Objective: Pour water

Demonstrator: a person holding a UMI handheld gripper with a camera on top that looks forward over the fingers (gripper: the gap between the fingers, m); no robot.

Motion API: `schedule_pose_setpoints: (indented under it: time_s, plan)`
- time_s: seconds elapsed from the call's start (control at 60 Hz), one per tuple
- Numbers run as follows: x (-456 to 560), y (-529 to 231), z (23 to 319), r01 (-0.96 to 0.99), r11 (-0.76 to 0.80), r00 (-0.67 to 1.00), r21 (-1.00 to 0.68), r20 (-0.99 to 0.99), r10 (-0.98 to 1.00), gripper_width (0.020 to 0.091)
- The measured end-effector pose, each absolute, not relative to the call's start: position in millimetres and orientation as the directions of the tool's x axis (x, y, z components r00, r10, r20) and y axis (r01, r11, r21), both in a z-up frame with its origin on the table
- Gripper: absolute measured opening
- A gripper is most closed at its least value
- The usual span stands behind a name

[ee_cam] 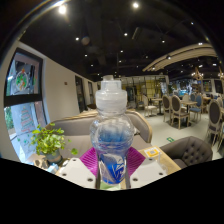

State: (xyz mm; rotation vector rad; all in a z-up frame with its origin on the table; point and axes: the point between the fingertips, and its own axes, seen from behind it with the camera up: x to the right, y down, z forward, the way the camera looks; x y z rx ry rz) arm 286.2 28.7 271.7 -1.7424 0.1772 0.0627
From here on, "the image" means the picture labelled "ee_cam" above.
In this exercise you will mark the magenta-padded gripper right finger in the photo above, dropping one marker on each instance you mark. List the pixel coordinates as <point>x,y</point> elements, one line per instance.
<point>146,171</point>

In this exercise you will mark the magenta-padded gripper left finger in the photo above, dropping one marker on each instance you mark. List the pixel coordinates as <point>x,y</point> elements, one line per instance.
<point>78,171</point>

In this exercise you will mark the clear blue-labelled drink bottle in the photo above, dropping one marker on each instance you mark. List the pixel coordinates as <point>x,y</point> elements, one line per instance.
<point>111,133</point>

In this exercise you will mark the yellow square card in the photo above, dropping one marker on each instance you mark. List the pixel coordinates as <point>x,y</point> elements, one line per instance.
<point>152,152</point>

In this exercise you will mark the green potted plant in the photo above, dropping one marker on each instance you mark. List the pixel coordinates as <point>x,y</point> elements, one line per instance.
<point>48,141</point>

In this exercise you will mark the grey curved sofa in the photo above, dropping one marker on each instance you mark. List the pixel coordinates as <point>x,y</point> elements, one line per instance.
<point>73,128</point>

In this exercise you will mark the dark grey tufted armchair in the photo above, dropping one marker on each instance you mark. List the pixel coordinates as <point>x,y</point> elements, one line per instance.
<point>190,150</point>

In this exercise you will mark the group of dining chairs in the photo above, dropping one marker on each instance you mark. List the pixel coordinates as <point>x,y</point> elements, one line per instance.
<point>178,106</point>

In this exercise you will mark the decorated dark-framed window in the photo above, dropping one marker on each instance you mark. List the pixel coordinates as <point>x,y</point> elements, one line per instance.
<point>23,100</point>

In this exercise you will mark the group of ceiling lights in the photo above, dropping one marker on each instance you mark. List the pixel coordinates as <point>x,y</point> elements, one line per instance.
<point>62,9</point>

